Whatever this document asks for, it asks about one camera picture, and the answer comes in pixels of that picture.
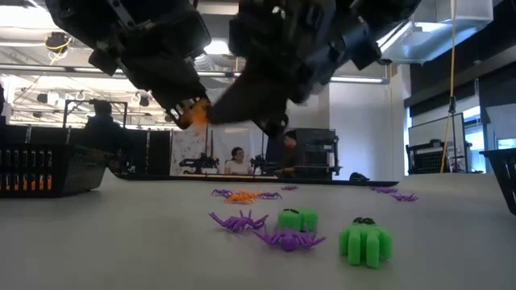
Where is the black equipment cabinet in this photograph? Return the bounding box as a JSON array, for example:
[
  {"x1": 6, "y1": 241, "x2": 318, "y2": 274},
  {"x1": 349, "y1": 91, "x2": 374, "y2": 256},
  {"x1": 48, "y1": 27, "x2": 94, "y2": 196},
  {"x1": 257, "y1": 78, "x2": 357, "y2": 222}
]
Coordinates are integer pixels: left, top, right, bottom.
[{"x1": 286, "y1": 127, "x2": 340, "y2": 180}]

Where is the black ceiling device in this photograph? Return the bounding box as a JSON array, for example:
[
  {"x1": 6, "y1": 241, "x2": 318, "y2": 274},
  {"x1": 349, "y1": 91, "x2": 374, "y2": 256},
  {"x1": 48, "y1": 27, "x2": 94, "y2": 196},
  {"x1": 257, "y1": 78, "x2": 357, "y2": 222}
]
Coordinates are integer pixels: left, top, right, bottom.
[{"x1": 43, "y1": 31, "x2": 73, "y2": 54}]

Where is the black table frame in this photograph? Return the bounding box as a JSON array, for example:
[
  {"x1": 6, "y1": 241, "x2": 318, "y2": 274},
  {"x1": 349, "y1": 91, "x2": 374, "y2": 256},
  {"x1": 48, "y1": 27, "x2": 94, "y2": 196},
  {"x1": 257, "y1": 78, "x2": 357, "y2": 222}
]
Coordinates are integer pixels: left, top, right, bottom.
[{"x1": 111, "y1": 172, "x2": 400, "y2": 188}]

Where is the black crate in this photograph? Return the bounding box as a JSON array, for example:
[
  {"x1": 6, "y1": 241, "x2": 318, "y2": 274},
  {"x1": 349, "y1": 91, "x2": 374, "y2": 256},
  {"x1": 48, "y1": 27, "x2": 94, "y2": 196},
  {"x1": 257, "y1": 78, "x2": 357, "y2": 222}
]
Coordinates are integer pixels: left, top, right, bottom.
[{"x1": 405, "y1": 139, "x2": 447, "y2": 174}]

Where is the silver round ventilation duct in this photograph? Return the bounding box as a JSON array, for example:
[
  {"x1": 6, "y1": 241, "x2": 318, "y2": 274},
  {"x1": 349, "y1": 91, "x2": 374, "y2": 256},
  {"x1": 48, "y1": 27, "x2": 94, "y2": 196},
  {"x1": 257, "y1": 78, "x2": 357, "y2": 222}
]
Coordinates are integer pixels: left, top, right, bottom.
[{"x1": 193, "y1": 52, "x2": 243, "y2": 73}]

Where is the white curtain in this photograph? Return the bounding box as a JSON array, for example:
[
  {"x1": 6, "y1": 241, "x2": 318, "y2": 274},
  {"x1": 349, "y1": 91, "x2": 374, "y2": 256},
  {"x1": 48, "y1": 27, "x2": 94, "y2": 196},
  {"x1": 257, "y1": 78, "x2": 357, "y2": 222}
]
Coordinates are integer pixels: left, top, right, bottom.
[{"x1": 212, "y1": 124, "x2": 263, "y2": 175}]

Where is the yellow hanging cable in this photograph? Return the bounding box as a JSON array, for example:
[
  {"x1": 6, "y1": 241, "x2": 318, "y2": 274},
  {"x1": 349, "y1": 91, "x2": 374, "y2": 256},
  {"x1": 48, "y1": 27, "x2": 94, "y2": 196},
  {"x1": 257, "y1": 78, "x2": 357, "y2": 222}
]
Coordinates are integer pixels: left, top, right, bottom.
[{"x1": 439, "y1": 0, "x2": 459, "y2": 173}]

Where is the black low partition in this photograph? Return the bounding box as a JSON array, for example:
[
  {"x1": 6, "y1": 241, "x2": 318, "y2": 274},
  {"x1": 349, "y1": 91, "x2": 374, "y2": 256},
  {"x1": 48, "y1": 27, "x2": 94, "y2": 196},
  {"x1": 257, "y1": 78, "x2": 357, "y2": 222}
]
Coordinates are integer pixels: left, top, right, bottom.
[{"x1": 0, "y1": 123, "x2": 109, "y2": 152}]

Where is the green skeleton figure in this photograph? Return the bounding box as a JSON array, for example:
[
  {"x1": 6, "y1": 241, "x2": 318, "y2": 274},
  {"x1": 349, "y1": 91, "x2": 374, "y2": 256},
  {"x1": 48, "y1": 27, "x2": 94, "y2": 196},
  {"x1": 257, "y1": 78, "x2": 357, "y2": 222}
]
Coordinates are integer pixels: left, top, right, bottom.
[
  {"x1": 277, "y1": 207, "x2": 319, "y2": 233},
  {"x1": 338, "y1": 217, "x2": 394, "y2": 270}
]

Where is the black rig frame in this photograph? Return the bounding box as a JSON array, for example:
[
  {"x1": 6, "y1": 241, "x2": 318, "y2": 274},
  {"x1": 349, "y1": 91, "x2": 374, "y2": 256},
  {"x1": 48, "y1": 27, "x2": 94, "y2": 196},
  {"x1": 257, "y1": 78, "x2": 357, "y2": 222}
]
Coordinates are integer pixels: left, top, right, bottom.
[{"x1": 204, "y1": 120, "x2": 266, "y2": 176}]

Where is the black partition panel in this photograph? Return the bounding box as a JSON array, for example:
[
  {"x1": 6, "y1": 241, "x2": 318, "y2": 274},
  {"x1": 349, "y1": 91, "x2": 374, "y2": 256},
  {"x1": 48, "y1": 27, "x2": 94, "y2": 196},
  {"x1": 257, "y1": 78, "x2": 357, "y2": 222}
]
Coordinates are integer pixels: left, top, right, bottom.
[{"x1": 120, "y1": 128, "x2": 173, "y2": 178}]

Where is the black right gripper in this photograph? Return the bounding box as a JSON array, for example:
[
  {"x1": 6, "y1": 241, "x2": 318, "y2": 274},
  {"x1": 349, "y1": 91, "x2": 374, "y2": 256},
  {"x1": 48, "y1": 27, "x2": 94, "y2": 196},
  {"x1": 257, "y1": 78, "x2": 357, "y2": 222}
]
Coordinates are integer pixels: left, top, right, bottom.
[{"x1": 207, "y1": 0, "x2": 383, "y2": 139}]

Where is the black plastic basket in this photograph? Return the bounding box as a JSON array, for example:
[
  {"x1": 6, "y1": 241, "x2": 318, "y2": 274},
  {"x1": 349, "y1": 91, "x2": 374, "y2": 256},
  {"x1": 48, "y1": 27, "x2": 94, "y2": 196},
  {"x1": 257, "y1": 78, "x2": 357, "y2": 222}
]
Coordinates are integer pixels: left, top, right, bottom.
[
  {"x1": 0, "y1": 143, "x2": 110, "y2": 198},
  {"x1": 479, "y1": 147, "x2": 516, "y2": 217}
]

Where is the black tripod stand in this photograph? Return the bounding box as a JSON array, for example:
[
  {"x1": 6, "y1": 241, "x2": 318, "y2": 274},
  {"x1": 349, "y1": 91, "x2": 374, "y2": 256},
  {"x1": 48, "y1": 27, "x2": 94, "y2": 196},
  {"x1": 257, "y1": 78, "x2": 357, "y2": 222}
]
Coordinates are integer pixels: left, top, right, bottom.
[{"x1": 447, "y1": 95, "x2": 459, "y2": 173}]

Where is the white board panel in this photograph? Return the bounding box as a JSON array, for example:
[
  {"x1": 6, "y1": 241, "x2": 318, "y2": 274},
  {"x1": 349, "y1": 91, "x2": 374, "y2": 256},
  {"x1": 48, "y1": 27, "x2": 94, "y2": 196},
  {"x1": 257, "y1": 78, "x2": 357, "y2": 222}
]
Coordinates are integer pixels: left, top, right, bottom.
[{"x1": 407, "y1": 112, "x2": 467, "y2": 148}]

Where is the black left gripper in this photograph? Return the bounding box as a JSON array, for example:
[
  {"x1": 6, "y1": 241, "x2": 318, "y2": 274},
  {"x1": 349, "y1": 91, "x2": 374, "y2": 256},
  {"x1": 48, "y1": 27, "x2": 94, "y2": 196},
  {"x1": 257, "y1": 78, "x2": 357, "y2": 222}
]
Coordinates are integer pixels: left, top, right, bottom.
[{"x1": 87, "y1": 0, "x2": 213, "y2": 131}]

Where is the person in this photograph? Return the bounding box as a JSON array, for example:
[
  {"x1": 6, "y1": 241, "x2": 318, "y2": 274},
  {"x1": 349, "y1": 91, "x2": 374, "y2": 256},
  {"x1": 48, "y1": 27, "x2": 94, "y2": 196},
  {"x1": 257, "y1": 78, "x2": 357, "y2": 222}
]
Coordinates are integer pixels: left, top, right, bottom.
[
  {"x1": 277, "y1": 129, "x2": 302, "y2": 178},
  {"x1": 223, "y1": 146, "x2": 253, "y2": 176},
  {"x1": 83, "y1": 98, "x2": 131, "y2": 162}
]

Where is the long white light bar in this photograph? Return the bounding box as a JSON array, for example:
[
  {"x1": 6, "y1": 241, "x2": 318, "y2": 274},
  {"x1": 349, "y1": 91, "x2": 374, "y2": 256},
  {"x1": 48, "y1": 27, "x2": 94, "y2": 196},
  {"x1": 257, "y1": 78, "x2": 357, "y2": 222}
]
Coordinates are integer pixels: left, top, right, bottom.
[{"x1": 0, "y1": 63, "x2": 391, "y2": 85}]

